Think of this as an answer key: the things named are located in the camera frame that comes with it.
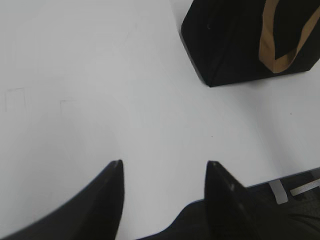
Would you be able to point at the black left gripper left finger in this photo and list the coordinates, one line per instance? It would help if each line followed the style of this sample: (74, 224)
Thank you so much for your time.
(93, 214)

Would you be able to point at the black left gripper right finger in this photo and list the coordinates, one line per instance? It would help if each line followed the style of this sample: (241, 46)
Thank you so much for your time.
(233, 214)

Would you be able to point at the black bag with tan handles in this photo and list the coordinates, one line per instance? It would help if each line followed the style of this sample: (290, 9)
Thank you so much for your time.
(234, 41)

